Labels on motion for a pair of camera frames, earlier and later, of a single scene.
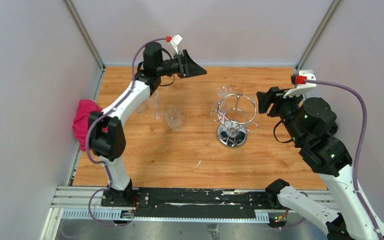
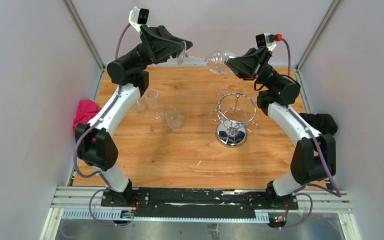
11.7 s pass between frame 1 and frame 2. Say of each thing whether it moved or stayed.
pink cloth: stayed
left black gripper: moved
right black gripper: moved
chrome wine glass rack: stayed
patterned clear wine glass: stayed
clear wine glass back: moved
